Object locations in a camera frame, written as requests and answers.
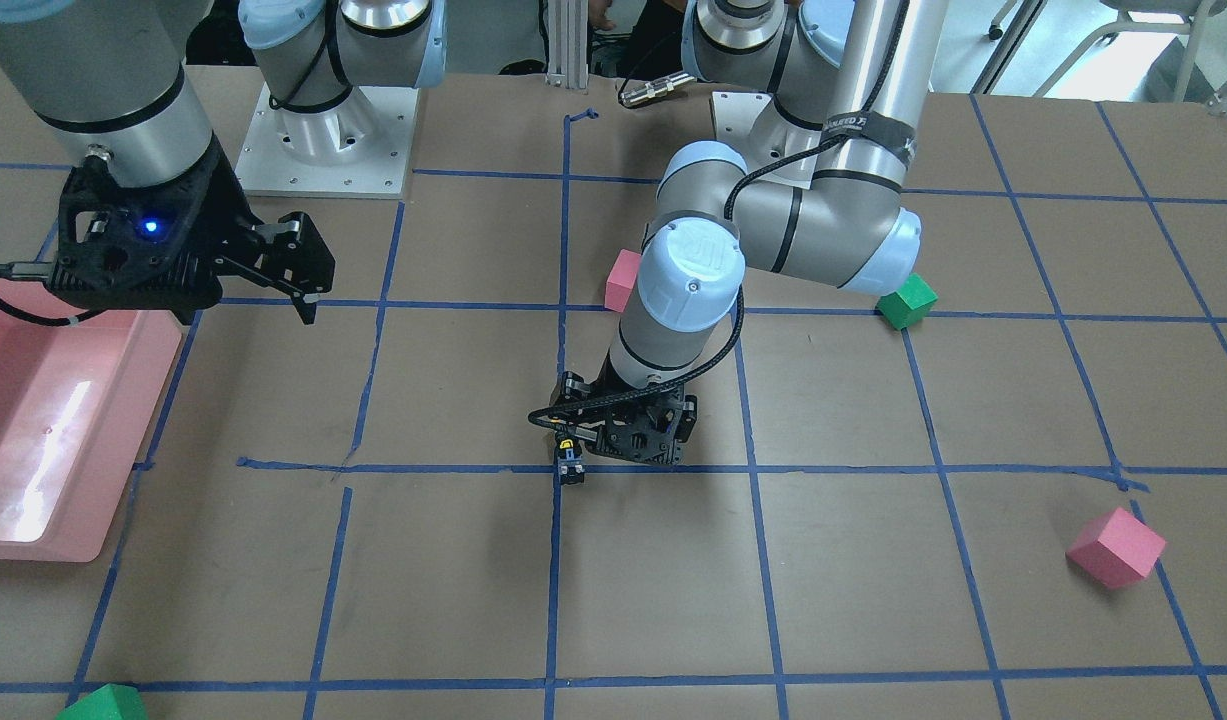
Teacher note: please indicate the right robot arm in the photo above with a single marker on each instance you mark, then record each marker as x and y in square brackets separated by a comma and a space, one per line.
[109, 75]

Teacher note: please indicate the green cube near base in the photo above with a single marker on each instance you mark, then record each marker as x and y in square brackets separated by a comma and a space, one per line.
[910, 303]

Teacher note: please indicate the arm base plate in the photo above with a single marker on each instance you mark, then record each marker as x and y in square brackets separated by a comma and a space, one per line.
[753, 120]
[359, 150]

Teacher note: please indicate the green cube near bin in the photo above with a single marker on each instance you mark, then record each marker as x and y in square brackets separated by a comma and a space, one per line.
[109, 702]

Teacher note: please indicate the pink cube near bases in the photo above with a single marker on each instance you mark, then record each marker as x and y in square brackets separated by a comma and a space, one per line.
[620, 280]

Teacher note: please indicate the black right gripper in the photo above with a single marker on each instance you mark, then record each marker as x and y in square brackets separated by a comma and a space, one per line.
[229, 214]

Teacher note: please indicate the pink cube far side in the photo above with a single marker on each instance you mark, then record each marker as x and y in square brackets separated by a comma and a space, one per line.
[1117, 549]

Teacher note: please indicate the aluminium frame post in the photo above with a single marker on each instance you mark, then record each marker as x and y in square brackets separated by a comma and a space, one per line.
[566, 45]

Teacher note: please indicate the pink plastic bin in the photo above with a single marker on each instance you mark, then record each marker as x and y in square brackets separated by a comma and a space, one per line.
[76, 402]

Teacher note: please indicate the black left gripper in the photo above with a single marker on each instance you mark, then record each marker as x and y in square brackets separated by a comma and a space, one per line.
[571, 386]

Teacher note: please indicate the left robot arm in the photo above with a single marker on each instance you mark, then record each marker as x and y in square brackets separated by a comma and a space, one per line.
[815, 195]

